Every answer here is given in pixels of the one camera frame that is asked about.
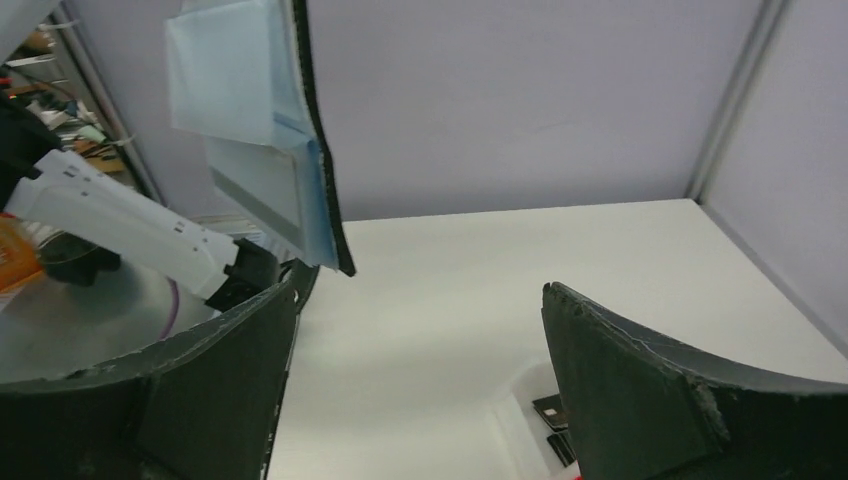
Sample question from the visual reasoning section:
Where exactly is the orange label plastic bottle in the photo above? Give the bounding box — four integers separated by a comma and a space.
1, 213, 43, 294

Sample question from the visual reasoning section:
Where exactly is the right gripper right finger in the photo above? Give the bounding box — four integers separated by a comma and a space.
541, 282, 847, 479

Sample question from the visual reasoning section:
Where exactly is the black leather card holder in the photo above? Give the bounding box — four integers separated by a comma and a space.
165, 1, 356, 276

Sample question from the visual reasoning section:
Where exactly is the black card stack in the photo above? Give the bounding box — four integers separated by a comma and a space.
532, 395, 577, 467

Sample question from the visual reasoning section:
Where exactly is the clear plastic bin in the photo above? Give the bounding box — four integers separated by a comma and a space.
488, 358, 580, 480

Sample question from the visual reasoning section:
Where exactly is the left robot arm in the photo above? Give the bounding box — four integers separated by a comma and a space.
1, 95, 280, 312

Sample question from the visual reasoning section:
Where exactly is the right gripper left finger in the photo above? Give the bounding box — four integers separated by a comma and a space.
1, 285, 297, 479

